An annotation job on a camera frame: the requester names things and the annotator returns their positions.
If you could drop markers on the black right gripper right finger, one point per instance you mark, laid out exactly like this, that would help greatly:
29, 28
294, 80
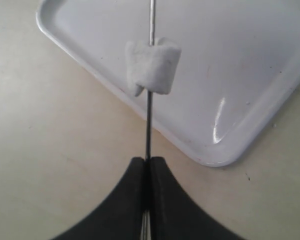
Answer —
173, 213

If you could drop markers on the thin metal skewer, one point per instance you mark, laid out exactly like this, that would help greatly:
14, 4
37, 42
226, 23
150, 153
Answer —
146, 229

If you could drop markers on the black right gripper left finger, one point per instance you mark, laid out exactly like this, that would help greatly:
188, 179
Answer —
119, 216

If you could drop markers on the white plastic tray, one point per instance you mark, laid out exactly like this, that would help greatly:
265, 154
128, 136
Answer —
239, 63

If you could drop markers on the white marshmallow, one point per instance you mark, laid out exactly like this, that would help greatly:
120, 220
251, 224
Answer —
151, 68

